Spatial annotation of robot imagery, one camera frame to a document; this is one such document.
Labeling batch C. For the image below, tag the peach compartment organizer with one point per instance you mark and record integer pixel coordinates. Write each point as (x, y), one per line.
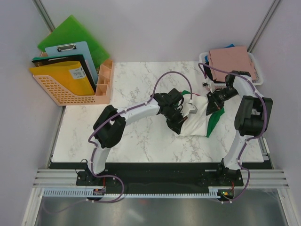
(104, 84)

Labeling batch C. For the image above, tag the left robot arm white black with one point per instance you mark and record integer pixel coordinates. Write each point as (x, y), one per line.
(110, 125)

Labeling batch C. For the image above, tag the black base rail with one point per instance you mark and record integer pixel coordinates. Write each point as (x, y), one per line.
(161, 177)

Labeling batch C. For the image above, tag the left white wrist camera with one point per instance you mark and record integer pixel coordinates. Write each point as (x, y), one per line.
(189, 108)

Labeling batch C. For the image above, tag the pink folded t shirt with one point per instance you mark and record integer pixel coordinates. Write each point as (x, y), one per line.
(232, 59)

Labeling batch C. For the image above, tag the black folder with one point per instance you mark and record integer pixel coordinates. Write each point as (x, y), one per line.
(40, 61)

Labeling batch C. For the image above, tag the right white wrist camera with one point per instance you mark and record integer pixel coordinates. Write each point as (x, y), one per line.
(209, 85)

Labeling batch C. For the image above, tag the light blue clipboard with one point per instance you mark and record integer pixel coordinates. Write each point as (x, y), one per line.
(74, 49)

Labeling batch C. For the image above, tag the yellow folder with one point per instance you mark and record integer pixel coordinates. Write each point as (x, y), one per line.
(70, 74)

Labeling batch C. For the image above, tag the white cable duct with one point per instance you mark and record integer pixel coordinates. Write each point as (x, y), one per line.
(100, 192)

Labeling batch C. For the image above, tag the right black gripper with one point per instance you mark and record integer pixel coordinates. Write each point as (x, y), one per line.
(213, 104)

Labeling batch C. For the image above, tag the green t shirt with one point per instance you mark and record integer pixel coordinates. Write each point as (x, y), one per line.
(214, 119)

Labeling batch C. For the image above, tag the black garment in basket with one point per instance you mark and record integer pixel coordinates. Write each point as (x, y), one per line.
(208, 73)

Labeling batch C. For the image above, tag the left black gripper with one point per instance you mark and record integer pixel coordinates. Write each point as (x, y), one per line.
(177, 125)

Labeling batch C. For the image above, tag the green plastic board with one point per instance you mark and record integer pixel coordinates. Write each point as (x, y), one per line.
(71, 31)

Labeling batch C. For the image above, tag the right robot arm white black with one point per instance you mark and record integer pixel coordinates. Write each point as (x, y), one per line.
(252, 117)

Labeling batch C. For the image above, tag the white printed t shirt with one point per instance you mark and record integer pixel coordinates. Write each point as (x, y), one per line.
(196, 123)

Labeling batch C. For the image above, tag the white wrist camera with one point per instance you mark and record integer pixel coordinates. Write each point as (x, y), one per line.
(209, 85)
(189, 108)

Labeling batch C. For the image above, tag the orange mesh file holder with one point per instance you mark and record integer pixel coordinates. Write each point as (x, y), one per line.
(61, 95)

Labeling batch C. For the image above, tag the white laundry basket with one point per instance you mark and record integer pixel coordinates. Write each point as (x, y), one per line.
(258, 73)

